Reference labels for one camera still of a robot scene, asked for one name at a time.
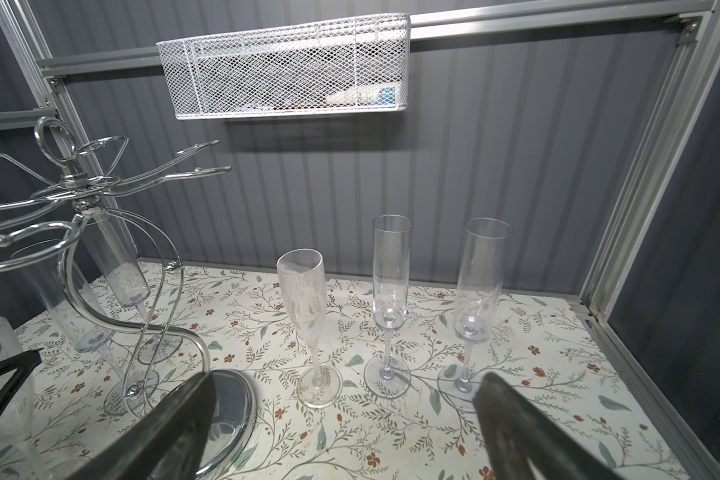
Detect clear wine glass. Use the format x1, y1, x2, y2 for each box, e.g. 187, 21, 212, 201
83, 213, 183, 365
364, 214, 413, 399
437, 217, 513, 413
20, 256, 159, 416
0, 316, 53, 479
276, 248, 343, 409

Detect aluminium frame profile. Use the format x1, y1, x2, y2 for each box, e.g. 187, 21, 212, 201
0, 1, 720, 479

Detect white wire mesh basket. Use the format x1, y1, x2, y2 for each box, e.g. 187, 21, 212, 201
157, 13, 411, 120

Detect items in white basket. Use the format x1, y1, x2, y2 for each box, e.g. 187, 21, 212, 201
237, 82, 407, 112

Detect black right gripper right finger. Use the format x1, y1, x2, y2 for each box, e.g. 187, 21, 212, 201
473, 373, 619, 479

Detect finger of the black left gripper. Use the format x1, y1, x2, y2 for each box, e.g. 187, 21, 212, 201
0, 349, 42, 444

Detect chrome wine glass rack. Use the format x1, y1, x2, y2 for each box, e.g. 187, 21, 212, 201
0, 115, 259, 480

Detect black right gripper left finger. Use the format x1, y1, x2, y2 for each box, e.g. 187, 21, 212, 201
71, 372, 216, 479

